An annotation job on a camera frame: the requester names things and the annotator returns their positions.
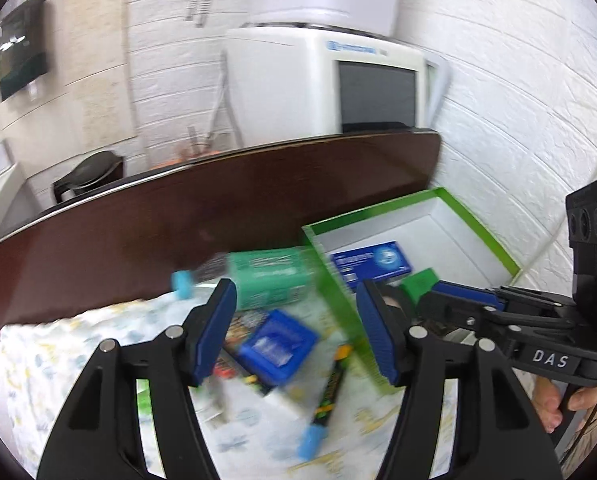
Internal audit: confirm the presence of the person right hand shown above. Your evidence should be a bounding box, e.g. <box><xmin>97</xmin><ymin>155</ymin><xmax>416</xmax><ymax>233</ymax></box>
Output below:
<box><xmin>533</xmin><ymin>376</ymin><xmax>597</xmax><ymax>434</ymax></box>

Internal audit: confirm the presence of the white appliance with screen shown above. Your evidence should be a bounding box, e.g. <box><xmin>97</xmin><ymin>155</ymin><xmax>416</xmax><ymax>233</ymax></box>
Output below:
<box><xmin>224</xmin><ymin>26</ymin><xmax>451</xmax><ymax>148</ymax></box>

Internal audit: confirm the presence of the marker with white cap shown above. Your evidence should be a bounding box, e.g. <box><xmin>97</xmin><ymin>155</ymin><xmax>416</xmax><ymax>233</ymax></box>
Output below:
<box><xmin>215</xmin><ymin>348</ymin><xmax>304</xmax><ymax>419</ymax></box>

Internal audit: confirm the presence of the clear bottle green label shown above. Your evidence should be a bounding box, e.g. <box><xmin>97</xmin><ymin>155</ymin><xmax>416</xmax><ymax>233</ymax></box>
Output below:
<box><xmin>170</xmin><ymin>247</ymin><xmax>314</xmax><ymax>310</ymax></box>

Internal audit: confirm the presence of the blue medicine carton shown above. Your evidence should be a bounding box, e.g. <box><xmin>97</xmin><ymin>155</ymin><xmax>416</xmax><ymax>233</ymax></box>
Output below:
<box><xmin>330</xmin><ymin>240</ymin><xmax>413</xmax><ymax>292</ymax></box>

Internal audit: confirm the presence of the marker with blue cap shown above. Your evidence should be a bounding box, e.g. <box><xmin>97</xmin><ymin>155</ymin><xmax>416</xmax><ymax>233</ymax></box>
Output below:
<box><xmin>297</xmin><ymin>344</ymin><xmax>354</xmax><ymax>462</ymax></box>

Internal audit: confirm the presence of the giraffe print white cloth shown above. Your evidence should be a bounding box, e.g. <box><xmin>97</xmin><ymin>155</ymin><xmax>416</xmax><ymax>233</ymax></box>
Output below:
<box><xmin>0</xmin><ymin>278</ymin><xmax>455</xmax><ymax>480</ymax></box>

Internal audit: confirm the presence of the small green box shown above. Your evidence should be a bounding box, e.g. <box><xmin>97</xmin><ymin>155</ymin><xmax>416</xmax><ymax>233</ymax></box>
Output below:
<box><xmin>399</xmin><ymin>268</ymin><xmax>440</xmax><ymax>306</ymax></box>

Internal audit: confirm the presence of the green open cardboard box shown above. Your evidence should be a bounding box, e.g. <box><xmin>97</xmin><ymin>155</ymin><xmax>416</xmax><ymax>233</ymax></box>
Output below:
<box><xmin>303</xmin><ymin>188</ymin><xmax>520</xmax><ymax>394</ymax></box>

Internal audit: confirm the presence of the white sink cabinet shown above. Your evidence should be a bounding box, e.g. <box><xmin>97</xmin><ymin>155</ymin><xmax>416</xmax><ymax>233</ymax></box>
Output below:
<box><xmin>0</xmin><ymin>162</ymin><xmax>41</xmax><ymax>237</ymax></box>

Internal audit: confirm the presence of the black kettle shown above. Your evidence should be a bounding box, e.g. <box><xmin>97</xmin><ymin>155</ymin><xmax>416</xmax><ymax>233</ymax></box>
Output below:
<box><xmin>52</xmin><ymin>151</ymin><xmax>124</xmax><ymax>204</ymax></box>

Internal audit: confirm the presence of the clear cup with sticks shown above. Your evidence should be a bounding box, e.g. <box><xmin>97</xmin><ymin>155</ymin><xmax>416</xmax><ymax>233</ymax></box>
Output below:
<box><xmin>176</xmin><ymin>126</ymin><xmax>218</xmax><ymax>162</ymax></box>

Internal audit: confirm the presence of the red playing card box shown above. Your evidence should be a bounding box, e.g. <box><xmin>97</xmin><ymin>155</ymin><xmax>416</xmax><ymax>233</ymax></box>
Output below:
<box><xmin>214</xmin><ymin>310</ymin><xmax>267</xmax><ymax>379</ymax></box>

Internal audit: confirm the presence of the black electrical tape roll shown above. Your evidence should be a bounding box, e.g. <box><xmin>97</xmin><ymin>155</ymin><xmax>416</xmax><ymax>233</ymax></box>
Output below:
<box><xmin>378</xmin><ymin>283</ymin><xmax>418</xmax><ymax>325</ymax></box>

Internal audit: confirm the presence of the blue plastic square box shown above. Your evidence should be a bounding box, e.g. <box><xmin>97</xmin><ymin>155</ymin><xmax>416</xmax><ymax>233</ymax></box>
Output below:
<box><xmin>236</xmin><ymin>310</ymin><xmax>318</xmax><ymax>387</ymax></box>

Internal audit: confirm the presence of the dark wall dispenser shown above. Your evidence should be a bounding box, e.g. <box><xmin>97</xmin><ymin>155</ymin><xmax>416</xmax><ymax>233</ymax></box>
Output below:
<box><xmin>0</xmin><ymin>0</ymin><xmax>49</xmax><ymax>102</ymax></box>

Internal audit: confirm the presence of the dark brown headboard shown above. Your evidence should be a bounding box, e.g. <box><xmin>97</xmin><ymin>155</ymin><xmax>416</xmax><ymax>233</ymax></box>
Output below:
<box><xmin>0</xmin><ymin>130</ymin><xmax>442</xmax><ymax>330</ymax></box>

